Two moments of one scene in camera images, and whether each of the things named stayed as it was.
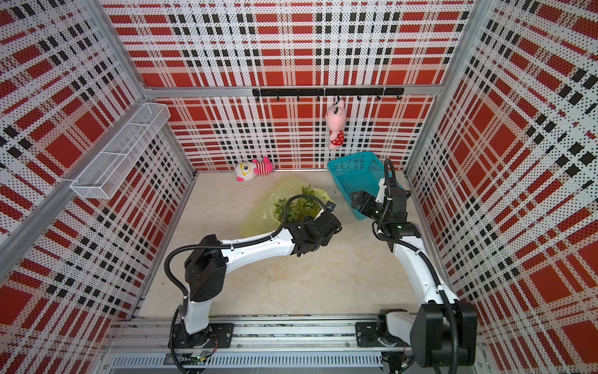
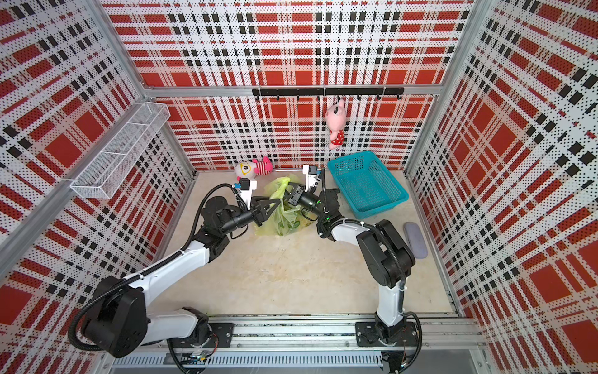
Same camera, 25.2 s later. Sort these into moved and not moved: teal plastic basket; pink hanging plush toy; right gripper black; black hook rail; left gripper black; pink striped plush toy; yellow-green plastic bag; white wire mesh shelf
Moved: right gripper black; left gripper black; yellow-green plastic bag
Not moved: black hook rail; white wire mesh shelf; pink hanging plush toy; teal plastic basket; pink striped plush toy
